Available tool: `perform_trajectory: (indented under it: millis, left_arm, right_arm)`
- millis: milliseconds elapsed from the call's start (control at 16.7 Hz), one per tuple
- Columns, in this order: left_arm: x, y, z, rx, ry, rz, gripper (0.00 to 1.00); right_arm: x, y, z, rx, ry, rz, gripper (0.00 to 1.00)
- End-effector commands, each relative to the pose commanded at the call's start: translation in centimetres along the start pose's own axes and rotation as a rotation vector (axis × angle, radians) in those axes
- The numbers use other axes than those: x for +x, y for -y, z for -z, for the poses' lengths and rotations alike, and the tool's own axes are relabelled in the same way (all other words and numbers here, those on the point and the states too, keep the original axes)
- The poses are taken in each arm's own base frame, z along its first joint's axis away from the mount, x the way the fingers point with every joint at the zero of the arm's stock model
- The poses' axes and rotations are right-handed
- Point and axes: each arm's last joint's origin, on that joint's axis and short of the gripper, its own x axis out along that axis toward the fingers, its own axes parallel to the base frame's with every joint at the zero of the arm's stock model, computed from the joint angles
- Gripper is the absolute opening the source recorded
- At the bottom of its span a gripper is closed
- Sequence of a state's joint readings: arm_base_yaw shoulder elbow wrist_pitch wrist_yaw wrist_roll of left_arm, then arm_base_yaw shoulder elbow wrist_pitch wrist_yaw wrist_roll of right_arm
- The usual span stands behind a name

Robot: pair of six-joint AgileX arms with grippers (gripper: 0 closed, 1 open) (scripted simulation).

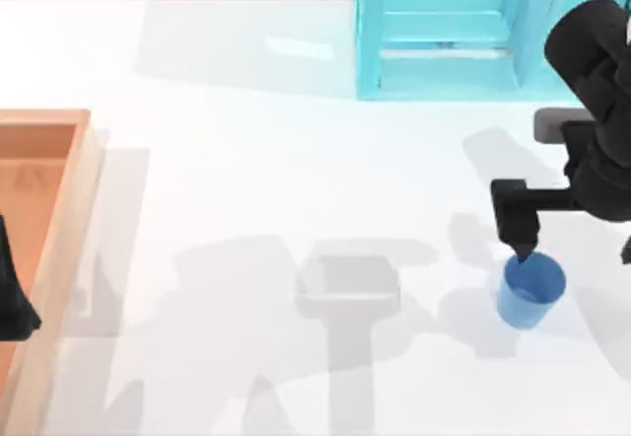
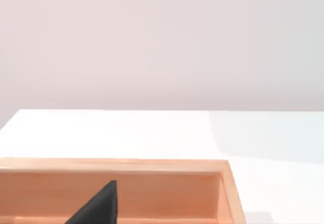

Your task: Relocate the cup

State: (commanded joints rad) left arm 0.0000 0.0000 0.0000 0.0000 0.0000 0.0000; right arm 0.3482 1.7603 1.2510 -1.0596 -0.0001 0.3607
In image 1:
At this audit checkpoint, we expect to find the salmon-coloured shallow box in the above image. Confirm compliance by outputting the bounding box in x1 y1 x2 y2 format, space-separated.
0 108 107 436

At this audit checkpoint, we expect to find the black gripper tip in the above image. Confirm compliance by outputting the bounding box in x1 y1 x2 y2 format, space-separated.
0 213 43 344

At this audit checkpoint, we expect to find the blue cup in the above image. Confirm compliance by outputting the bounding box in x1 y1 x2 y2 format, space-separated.
496 252 568 331

